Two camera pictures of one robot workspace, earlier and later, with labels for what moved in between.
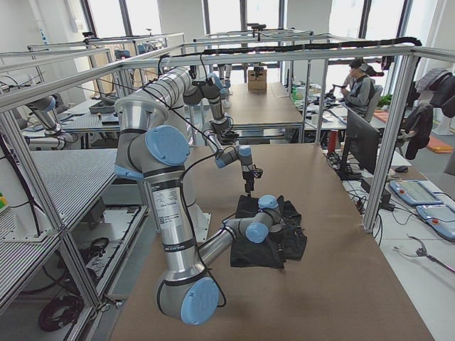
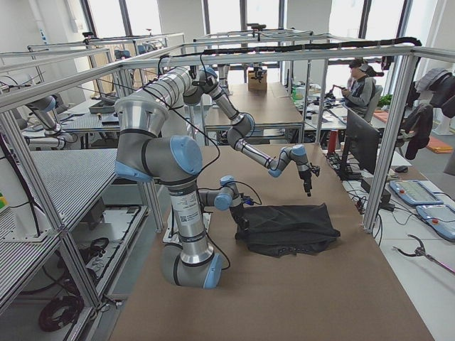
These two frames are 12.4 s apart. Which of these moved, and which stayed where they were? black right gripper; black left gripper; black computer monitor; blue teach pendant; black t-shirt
Moved: black left gripper; black t-shirt; black right gripper
Stayed: blue teach pendant; black computer monitor
